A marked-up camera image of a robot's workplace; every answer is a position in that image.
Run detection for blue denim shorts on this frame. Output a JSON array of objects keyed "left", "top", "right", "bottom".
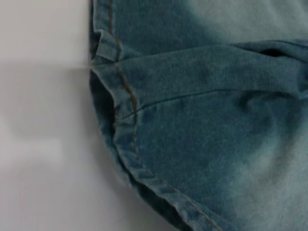
[{"left": 88, "top": 0, "right": 308, "bottom": 231}]

